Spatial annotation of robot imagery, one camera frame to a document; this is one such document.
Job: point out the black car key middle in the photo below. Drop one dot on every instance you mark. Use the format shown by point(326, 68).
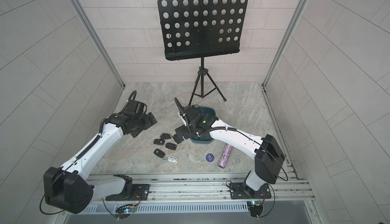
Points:
point(171, 146)

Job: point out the black perforated music stand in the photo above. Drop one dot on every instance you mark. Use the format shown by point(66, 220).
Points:
point(196, 29)

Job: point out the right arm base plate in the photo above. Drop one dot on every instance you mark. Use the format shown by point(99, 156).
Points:
point(241, 191)

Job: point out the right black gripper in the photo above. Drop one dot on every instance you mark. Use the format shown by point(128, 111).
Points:
point(186, 133)

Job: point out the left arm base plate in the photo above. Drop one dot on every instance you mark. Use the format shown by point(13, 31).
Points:
point(136, 192)

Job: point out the left circuit board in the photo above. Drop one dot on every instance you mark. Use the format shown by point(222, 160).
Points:
point(123, 212)

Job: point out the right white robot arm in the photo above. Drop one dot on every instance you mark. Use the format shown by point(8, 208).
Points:
point(265, 151)

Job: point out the aluminium mounting rail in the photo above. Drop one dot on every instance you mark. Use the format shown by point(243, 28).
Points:
point(204, 187)

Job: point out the right circuit board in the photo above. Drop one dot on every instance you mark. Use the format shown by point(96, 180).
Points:
point(255, 208)

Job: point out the round purple lid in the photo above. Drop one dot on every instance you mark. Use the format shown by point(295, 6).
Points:
point(209, 157)

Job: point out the teal plastic storage box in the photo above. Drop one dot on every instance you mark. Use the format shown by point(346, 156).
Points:
point(202, 123)

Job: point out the purple glitter tube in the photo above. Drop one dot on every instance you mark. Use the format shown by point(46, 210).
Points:
point(225, 156)

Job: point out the black car key front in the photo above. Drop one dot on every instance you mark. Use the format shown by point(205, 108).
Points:
point(159, 153)

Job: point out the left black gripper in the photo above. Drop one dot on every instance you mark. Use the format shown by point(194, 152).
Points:
point(149, 121)

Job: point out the circuit board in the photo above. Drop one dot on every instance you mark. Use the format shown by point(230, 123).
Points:
point(123, 212)
point(255, 208)

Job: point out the black car key cluster left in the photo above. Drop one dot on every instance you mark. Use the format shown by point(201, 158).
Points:
point(165, 136)

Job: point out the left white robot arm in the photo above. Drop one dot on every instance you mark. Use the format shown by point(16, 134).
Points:
point(67, 187)

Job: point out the white remote key fob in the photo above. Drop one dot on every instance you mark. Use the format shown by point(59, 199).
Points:
point(172, 159)

